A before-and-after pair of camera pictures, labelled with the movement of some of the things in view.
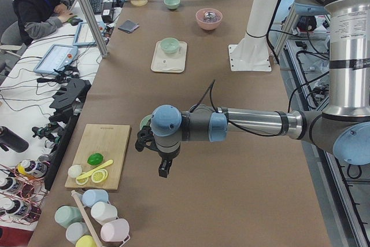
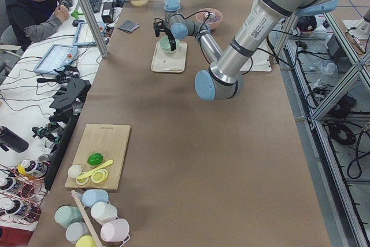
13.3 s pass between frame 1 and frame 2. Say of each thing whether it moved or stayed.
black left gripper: moved
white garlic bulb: stayed
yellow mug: stayed
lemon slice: stayed
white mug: stayed
